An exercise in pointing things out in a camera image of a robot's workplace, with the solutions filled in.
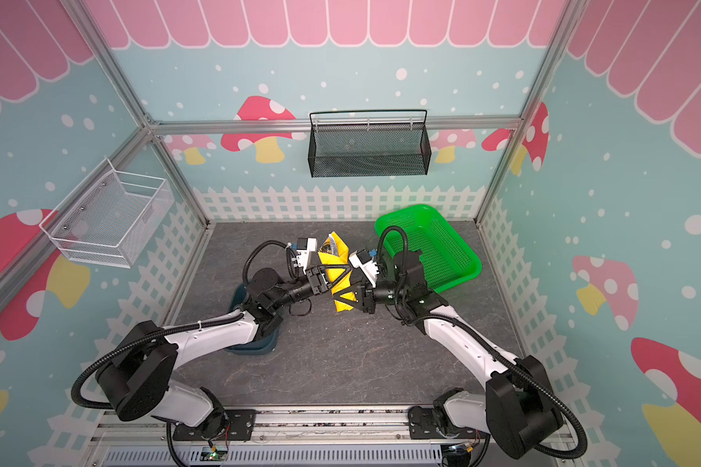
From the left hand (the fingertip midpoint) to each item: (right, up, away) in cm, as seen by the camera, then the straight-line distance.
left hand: (352, 275), depth 70 cm
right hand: (-4, -5, +1) cm, 6 cm away
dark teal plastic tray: (-25, -21, +11) cm, 34 cm away
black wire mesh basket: (+5, +41, +25) cm, 48 cm away
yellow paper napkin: (-4, +6, -1) cm, 7 cm away
